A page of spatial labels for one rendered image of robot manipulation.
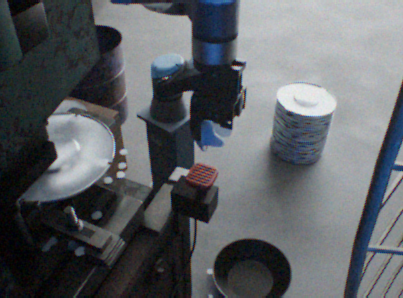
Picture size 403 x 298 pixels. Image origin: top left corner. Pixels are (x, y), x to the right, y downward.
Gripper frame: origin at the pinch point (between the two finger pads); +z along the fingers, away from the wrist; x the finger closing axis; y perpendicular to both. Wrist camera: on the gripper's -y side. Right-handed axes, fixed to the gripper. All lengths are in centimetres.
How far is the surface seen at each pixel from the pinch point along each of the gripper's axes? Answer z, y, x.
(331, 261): 84, 39, 44
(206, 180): 8.5, 1.6, -1.2
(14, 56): -36.2, -3.0, -34.0
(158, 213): 20.3, -8.7, -5.2
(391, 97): 84, 56, 183
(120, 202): 14.1, -15.0, -10.3
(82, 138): 6.2, -29.1, -2.8
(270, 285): 84, 19, 24
